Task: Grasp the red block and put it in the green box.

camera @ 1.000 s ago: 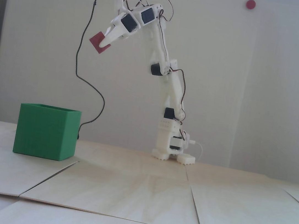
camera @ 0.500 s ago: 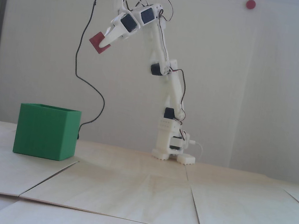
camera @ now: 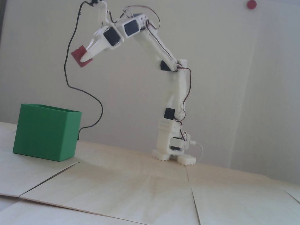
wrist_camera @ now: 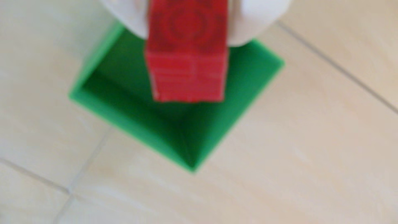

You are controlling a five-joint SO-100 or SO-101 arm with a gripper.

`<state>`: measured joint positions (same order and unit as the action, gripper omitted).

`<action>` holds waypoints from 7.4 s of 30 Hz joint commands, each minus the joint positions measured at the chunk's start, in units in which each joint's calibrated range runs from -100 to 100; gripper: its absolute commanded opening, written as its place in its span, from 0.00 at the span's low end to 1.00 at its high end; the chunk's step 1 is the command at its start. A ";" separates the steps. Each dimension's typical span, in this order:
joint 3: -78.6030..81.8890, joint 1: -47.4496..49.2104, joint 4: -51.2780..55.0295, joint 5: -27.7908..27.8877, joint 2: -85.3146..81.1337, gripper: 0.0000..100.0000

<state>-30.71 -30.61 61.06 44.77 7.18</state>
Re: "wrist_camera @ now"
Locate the white moving gripper finger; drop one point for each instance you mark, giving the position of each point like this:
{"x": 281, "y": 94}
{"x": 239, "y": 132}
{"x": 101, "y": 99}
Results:
{"x": 253, "y": 18}

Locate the green open-top box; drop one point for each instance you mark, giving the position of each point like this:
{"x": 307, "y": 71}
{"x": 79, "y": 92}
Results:
{"x": 186, "y": 133}

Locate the white fixed gripper finger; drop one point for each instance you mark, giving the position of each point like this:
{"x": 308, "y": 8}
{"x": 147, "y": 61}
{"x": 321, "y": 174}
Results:
{"x": 130, "y": 14}

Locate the red rectangular block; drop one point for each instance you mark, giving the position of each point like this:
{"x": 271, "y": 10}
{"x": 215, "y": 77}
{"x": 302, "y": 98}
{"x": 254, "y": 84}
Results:
{"x": 188, "y": 56}

